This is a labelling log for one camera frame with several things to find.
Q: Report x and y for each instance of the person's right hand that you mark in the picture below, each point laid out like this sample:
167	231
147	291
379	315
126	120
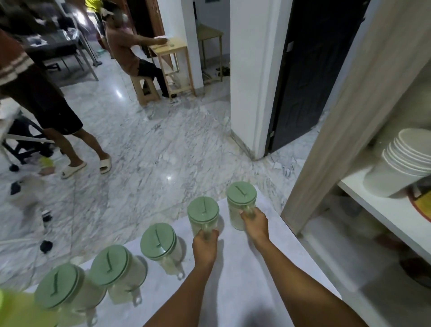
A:
257	229

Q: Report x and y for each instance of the person's left hand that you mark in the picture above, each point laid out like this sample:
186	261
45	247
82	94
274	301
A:
205	251

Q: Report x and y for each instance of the person's right fingers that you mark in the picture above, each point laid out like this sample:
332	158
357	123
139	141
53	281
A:
250	215

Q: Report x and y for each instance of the person's left fingers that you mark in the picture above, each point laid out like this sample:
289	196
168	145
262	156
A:
202	234

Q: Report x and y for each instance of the green-lidded clear pitcher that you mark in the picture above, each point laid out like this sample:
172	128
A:
203	210
158	241
109	266
240	194
57	286

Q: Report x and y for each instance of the person's right forearm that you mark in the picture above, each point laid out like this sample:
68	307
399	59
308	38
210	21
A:
303	289

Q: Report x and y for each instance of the person's left forearm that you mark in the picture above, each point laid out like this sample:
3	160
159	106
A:
178	296

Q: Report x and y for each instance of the cream slipper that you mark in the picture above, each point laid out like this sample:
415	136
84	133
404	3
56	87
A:
105	165
72	170

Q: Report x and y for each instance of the white cupboard shelf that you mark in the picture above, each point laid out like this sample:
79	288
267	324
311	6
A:
387	209

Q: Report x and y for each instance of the black sandals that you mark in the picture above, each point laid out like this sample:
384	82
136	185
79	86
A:
223	70

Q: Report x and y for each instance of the small wooden stool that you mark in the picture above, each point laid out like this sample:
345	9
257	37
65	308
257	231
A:
145	91

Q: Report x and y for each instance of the light wood cupboard panel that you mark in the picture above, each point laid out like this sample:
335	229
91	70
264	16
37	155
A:
353	101

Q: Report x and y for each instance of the stack of white bowls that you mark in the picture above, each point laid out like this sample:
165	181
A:
397	168

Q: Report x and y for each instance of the small black floor object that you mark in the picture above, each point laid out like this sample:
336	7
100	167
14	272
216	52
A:
47	217
46	246

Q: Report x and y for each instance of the black door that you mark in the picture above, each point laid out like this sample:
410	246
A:
313	67

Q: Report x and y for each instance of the yellow and red plate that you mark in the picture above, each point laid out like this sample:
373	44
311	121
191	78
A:
422	205

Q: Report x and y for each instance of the light wooden side table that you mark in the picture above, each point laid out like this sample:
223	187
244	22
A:
175	45
209	33

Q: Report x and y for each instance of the white cloth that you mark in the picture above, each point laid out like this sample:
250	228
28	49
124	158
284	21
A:
161	38

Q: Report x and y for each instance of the yellow-green shirt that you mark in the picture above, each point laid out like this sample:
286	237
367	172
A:
16	311

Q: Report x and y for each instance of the black office chair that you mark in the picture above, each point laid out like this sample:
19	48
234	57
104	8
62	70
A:
23	138

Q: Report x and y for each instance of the grey metal table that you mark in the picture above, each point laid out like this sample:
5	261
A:
54	45

